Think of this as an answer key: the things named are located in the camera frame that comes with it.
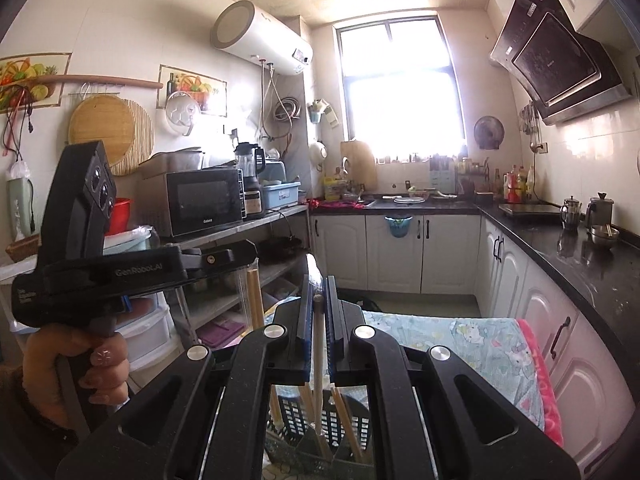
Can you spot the steel bowl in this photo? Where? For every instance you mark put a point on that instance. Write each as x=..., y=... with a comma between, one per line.
x=604, y=237

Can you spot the black frying pan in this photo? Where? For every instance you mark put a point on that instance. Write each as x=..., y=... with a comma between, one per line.
x=280, y=250

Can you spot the row of hanging kitchen utensils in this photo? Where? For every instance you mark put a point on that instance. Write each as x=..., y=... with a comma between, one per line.
x=530, y=120

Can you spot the white plate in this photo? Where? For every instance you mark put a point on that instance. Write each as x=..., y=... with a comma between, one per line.
x=409, y=200

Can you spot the wooden cutting board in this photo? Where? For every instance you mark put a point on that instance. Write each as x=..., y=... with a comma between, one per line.
x=357, y=165

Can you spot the row of condiment bottles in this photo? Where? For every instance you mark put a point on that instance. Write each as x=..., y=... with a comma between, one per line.
x=515, y=185

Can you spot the lidded plastic storage box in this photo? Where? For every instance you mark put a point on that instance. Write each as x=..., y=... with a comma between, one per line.
x=132, y=242

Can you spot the pale green handheld appliance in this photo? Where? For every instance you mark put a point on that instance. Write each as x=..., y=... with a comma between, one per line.
x=19, y=200

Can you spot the black kitchen countertop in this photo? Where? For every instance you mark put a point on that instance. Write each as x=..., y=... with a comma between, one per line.
x=590, y=265

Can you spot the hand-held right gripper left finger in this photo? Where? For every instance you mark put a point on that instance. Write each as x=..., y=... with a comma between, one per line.
x=302, y=320

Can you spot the black microwave oven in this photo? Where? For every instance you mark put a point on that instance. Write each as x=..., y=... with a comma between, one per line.
x=200, y=200

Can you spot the round bamboo cutting board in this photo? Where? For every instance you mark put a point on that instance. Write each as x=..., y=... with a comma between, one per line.
x=100, y=130

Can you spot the person's left forearm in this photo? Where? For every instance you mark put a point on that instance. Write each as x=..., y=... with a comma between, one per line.
x=25, y=440

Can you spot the white electric water heater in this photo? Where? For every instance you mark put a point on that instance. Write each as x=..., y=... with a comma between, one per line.
x=260, y=35

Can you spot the clear plastic container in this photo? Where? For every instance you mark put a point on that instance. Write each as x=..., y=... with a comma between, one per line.
x=177, y=160

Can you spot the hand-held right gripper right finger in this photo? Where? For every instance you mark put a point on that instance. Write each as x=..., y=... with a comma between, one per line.
x=332, y=320

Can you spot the black range hood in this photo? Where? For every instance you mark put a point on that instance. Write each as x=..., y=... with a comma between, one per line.
x=555, y=65

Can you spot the metal kitchen shelf rack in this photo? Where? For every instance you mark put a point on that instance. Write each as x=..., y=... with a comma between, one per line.
x=280, y=215

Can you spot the white hanging plastic lid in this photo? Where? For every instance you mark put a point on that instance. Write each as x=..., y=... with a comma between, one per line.
x=181, y=112

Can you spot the steel kettle pot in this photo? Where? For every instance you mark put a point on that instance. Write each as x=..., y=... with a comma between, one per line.
x=599, y=212

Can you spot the person's left hand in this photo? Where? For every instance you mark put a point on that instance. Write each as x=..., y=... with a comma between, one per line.
x=107, y=365

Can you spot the wicker basket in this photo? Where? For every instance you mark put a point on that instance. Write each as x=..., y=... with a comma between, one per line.
x=22, y=247

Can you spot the blue plastic dish tub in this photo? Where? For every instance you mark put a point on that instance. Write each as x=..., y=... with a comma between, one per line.
x=280, y=195

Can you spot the black induction cooker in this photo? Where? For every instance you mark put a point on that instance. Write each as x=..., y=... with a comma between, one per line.
x=530, y=208

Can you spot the blue hanging waste bin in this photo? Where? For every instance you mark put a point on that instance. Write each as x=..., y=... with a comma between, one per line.
x=400, y=227

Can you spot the bamboo chopsticks pair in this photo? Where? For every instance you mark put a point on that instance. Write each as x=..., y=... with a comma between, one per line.
x=347, y=425
x=306, y=397
x=255, y=300
x=277, y=410
x=318, y=340

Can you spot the white plastic drawer cabinet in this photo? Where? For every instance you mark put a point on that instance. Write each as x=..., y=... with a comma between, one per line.
x=150, y=330

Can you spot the round wall-mounted fixture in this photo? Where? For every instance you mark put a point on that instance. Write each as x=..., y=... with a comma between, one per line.
x=489, y=132

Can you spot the red plastic bucket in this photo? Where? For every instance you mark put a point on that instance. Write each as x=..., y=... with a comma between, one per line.
x=120, y=215

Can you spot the wall-mounted utensil holder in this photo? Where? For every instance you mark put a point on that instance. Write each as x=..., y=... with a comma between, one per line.
x=320, y=112

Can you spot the wall socket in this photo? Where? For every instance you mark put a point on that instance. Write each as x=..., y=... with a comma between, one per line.
x=539, y=148

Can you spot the cartoon printed tablecloth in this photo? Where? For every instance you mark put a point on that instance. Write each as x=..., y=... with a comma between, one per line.
x=450, y=340

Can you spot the steel teapot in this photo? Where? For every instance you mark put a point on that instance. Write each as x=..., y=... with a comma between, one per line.
x=570, y=212

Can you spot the kitchen window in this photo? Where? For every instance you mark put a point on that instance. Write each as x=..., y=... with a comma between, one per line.
x=400, y=90

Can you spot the fruit wall picture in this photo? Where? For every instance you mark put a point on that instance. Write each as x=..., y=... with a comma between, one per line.
x=192, y=85
x=30, y=72

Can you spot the pink fleece blanket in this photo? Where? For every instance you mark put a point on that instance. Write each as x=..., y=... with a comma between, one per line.
x=542, y=390

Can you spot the green plastic utensil basket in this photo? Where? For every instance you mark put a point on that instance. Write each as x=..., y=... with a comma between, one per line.
x=300, y=425

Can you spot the white lower kitchen cabinets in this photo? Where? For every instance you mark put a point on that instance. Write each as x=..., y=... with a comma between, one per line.
x=450, y=255

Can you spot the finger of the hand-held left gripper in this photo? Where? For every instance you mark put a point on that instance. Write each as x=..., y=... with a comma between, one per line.
x=220, y=257

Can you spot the black blender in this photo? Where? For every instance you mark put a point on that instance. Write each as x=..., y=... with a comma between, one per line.
x=248, y=160

